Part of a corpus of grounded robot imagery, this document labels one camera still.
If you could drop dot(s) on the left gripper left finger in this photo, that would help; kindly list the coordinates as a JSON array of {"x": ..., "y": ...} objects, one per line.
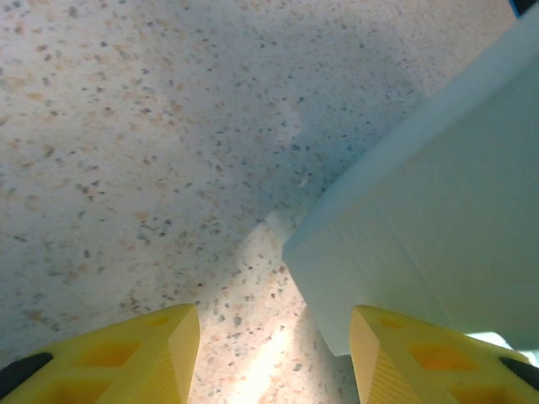
[{"x": 126, "y": 362}]

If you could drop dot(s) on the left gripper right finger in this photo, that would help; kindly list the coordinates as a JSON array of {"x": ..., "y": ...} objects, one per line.
[{"x": 421, "y": 362}]

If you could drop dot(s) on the light blue paper box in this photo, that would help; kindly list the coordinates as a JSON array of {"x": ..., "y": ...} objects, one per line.
[{"x": 442, "y": 219}]

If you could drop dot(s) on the blue table border frame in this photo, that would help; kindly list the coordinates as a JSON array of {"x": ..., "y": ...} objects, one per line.
[{"x": 514, "y": 5}]

